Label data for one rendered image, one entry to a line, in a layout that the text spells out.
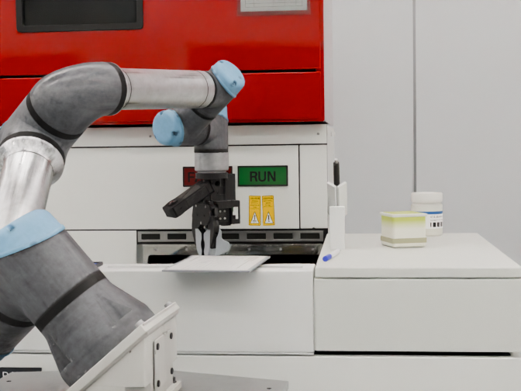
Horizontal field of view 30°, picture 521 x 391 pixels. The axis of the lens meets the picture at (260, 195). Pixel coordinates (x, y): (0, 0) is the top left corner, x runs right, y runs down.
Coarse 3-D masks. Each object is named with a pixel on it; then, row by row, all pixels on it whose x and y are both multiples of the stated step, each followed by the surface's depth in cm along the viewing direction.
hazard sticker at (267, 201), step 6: (264, 198) 227; (270, 198) 227; (264, 204) 227; (270, 204) 227; (264, 210) 227; (270, 210) 227; (264, 216) 227; (270, 216) 227; (264, 222) 227; (270, 222) 227
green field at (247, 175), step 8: (240, 168) 227; (248, 168) 227; (256, 168) 227; (264, 168) 226; (272, 168) 226; (280, 168) 226; (240, 176) 227; (248, 176) 227; (256, 176) 227; (264, 176) 227; (272, 176) 226; (280, 176) 226; (240, 184) 227; (248, 184) 227; (256, 184) 227; (264, 184) 227; (272, 184) 226; (280, 184) 226
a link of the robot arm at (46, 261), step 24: (24, 216) 132; (48, 216) 134; (0, 240) 130; (24, 240) 130; (48, 240) 131; (72, 240) 134; (0, 264) 130; (24, 264) 129; (48, 264) 130; (72, 264) 131; (0, 288) 132; (24, 288) 130; (48, 288) 129; (0, 312) 133; (24, 312) 132
